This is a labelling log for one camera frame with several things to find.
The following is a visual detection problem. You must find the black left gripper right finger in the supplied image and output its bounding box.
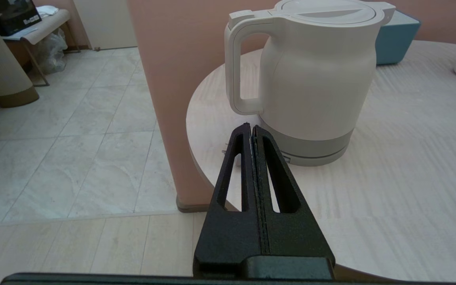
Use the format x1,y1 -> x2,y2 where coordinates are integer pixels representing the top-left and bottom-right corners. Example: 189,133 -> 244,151
253,125 -> 335,277

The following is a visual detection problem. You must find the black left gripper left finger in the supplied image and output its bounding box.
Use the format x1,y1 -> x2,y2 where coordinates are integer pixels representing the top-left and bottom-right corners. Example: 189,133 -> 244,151
193,123 -> 262,277

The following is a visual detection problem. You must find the white electric kettle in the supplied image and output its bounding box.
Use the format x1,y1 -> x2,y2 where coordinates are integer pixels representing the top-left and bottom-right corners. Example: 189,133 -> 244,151
224,0 -> 395,159

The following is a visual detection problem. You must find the grey power plug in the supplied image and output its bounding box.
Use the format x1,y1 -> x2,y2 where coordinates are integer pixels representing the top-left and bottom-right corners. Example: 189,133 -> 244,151
222,148 -> 242,167

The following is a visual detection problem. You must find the grey round kettle base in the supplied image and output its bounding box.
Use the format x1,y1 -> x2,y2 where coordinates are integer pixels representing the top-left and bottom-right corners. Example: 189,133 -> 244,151
281,144 -> 349,167

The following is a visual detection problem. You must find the grey tissue box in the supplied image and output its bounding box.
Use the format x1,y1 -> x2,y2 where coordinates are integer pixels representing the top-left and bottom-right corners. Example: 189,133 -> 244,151
375,10 -> 421,66

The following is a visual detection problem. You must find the clear plastic bag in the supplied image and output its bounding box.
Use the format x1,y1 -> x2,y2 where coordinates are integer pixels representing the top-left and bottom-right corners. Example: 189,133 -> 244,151
38,30 -> 69,76

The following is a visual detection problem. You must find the white stool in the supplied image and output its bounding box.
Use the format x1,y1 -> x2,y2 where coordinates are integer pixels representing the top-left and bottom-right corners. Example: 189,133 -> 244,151
2,9 -> 81,87

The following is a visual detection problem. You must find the white folded cloth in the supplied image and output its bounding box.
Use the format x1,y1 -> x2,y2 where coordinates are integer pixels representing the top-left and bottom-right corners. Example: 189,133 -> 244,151
36,6 -> 59,19

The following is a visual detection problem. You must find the black box appliance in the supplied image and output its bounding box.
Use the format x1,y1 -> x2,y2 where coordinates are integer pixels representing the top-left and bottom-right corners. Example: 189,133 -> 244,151
0,0 -> 42,37

